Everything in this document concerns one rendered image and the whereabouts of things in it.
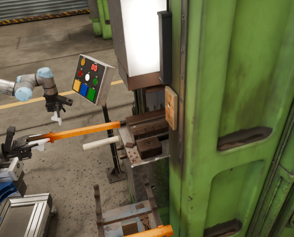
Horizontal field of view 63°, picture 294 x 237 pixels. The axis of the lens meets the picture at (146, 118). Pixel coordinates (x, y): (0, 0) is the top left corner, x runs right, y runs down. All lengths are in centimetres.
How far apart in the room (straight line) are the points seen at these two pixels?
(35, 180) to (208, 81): 221
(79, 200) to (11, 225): 56
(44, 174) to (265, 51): 230
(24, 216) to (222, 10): 195
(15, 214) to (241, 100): 185
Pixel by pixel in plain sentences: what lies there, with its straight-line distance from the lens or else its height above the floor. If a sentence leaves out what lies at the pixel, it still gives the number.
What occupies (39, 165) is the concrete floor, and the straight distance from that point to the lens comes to 282.
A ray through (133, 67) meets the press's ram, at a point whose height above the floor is 141.
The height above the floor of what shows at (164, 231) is 104.
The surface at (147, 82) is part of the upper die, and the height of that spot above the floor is 129.
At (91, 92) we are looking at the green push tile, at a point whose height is 102.
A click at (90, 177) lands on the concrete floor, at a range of 250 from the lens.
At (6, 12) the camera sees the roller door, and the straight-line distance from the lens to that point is 920.
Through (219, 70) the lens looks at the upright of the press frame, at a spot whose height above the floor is 150.
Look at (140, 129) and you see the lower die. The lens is 135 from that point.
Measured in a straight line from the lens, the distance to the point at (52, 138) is 118.
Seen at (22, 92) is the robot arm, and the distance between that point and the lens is 139.
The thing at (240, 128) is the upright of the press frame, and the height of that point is 118.
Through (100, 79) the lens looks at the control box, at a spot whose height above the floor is 112.
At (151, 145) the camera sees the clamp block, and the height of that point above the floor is 98.
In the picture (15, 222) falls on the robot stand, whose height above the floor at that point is 21.
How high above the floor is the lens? 184
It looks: 36 degrees down
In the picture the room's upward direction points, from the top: 4 degrees counter-clockwise
